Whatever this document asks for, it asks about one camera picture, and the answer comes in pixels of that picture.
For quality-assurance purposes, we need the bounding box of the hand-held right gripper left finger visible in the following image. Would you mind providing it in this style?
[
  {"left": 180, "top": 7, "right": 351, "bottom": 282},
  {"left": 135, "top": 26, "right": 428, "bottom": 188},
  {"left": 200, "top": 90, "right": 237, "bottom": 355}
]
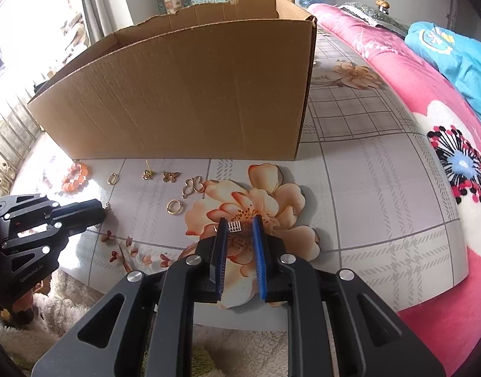
[{"left": 35, "top": 216, "right": 229, "bottom": 377}]

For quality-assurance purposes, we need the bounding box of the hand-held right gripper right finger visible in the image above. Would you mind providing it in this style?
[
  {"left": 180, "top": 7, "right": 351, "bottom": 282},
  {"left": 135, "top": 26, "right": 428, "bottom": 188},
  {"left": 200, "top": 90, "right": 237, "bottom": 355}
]
[{"left": 252, "top": 215, "right": 447, "bottom": 377}]

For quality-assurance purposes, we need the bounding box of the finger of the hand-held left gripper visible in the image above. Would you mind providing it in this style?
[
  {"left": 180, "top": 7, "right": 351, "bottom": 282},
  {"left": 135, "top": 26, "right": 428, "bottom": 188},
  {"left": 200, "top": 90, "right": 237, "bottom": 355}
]
[
  {"left": 0, "top": 217, "right": 105, "bottom": 260},
  {"left": 0, "top": 194, "right": 108, "bottom": 240}
]

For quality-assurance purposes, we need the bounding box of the orange bead bracelet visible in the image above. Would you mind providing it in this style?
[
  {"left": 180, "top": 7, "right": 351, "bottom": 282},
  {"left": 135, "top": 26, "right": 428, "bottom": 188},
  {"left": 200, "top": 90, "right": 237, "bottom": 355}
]
[{"left": 62, "top": 162, "right": 91, "bottom": 194}]

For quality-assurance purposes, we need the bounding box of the small abacus charm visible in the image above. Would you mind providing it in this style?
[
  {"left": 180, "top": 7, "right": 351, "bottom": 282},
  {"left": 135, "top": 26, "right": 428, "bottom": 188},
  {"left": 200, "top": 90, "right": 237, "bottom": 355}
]
[{"left": 214, "top": 221, "right": 243, "bottom": 234}]

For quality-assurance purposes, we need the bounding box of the gold butterfly outline pendant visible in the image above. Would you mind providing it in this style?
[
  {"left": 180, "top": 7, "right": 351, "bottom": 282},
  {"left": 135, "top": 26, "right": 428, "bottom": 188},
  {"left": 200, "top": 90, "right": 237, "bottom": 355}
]
[{"left": 181, "top": 177, "right": 205, "bottom": 199}]

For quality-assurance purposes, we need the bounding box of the brown cardboard box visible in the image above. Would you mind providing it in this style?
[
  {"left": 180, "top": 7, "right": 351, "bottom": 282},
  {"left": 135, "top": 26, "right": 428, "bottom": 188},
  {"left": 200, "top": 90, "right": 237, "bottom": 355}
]
[{"left": 28, "top": 0, "right": 318, "bottom": 162}]

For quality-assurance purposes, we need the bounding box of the metal balcony railing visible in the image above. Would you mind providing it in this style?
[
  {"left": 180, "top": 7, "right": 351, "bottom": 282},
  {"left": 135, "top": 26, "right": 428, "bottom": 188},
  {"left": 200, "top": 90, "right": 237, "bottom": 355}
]
[{"left": 0, "top": 98, "right": 45, "bottom": 181}]

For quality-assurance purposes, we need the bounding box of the grey curtain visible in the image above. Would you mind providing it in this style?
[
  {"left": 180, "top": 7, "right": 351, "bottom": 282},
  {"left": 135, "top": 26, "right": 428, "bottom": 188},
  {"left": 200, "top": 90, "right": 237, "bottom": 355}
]
[{"left": 73, "top": 0, "right": 131, "bottom": 44}]

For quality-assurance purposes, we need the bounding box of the pink floral blanket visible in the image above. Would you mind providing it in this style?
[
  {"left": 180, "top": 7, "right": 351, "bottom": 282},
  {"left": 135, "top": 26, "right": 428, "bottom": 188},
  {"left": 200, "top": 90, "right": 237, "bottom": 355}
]
[{"left": 307, "top": 3, "right": 481, "bottom": 377}]

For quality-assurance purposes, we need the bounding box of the green patterned pillow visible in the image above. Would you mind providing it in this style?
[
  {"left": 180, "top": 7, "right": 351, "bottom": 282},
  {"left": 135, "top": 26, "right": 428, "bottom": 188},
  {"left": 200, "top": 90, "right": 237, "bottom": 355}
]
[{"left": 339, "top": 2, "right": 412, "bottom": 36}]

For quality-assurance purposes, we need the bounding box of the blue garment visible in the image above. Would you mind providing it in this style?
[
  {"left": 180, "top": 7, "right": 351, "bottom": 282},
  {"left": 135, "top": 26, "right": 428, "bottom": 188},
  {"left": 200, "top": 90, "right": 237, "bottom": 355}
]
[{"left": 405, "top": 21, "right": 481, "bottom": 134}]

